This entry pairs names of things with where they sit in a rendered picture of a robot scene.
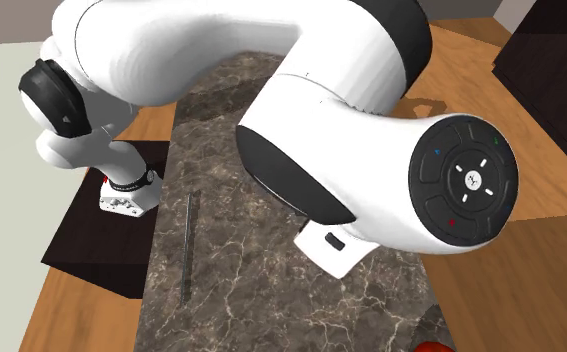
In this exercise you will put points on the dark wooden cabinet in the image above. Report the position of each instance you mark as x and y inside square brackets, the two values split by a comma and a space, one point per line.
[551, 63]

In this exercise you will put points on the red round object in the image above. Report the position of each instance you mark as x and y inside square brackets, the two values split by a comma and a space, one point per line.
[433, 347]

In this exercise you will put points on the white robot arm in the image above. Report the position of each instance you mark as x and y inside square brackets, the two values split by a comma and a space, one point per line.
[341, 122]

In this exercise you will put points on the dark robot stand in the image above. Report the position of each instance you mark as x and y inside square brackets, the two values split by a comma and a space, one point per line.
[100, 244]

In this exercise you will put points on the thin dark grey rod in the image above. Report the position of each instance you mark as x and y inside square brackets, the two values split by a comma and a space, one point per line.
[188, 244]

